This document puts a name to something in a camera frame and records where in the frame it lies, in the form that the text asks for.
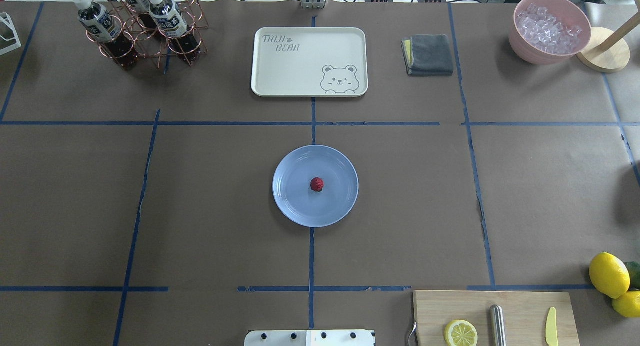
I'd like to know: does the red strawberry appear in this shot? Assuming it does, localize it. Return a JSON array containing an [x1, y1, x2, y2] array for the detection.
[[310, 177, 325, 192]]

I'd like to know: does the blue round plate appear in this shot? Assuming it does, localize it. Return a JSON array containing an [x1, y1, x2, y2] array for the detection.
[[272, 145, 360, 228]]

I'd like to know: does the cream bear tray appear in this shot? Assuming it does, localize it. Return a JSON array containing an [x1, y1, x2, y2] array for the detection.
[[251, 27, 369, 97]]

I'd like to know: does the grey folded cloth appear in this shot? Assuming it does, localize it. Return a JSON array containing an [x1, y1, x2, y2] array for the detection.
[[401, 34, 454, 76]]

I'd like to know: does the tea bottle middle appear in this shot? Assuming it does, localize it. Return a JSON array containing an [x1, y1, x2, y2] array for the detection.
[[149, 0, 201, 63]]

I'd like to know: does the tea bottle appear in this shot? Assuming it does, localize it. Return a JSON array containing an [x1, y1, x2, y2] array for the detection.
[[73, 0, 138, 68], [149, 0, 201, 63], [125, 0, 158, 30]]

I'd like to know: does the lemon half slice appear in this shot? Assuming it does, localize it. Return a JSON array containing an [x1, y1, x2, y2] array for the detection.
[[443, 319, 479, 346]]

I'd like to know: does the tea bottle back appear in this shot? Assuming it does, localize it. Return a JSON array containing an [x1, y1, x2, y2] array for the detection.
[[125, 0, 158, 30]]

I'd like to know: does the wooden cutting board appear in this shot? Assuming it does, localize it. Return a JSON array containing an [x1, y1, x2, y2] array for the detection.
[[413, 290, 580, 345]]

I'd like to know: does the pink bowl of ice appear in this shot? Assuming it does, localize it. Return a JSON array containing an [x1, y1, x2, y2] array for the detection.
[[509, 0, 592, 65]]

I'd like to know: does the tea bottle front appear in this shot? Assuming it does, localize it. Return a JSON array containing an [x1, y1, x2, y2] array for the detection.
[[73, 0, 138, 68]]

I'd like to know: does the yellow plastic knife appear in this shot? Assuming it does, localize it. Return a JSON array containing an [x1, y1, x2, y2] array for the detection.
[[544, 306, 559, 346]]

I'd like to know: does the wooden stand with base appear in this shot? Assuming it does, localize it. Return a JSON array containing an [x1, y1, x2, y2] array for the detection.
[[577, 12, 640, 73]]

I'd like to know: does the whole yellow lemon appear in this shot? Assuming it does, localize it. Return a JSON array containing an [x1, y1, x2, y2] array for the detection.
[[589, 252, 631, 299]]

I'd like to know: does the green lime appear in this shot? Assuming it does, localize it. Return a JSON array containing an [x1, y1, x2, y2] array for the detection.
[[624, 261, 640, 290]]

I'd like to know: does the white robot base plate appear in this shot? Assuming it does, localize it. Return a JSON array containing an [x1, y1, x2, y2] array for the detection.
[[244, 328, 377, 345]]

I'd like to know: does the metal handled knife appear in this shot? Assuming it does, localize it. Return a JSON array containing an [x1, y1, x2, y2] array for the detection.
[[489, 304, 506, 346]]

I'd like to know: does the copper wire bottle rack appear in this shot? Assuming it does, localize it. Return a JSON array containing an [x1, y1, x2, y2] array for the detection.
[[86, 0, 210, 72]]

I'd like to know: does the white wire cup basket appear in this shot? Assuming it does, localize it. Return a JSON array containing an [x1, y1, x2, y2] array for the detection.
[[0, 12, 22, 56]]

